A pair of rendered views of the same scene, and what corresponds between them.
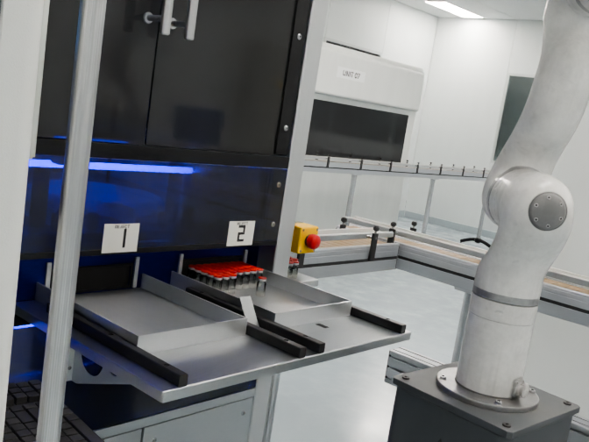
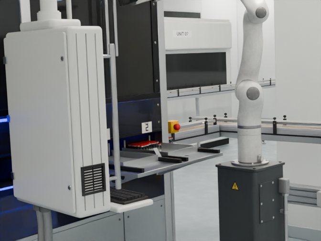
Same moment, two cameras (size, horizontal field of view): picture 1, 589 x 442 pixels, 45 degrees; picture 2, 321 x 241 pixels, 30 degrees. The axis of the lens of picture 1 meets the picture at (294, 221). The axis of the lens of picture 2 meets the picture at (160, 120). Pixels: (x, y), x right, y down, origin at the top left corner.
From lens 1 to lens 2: 1.72 m
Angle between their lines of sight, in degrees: 3
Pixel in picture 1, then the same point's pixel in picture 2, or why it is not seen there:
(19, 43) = (101, 77)
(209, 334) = (145, 161)
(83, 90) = (113, 84)
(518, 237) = (245, 104)
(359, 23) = not seen: outside the picture
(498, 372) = (250, 153)
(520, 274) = (250, 117)
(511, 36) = not seen: outside the picture
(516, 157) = (242, 76)
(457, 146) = (266, 64)
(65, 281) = (116, 132)
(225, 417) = (154, 207)
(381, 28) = not seen: outside the picture
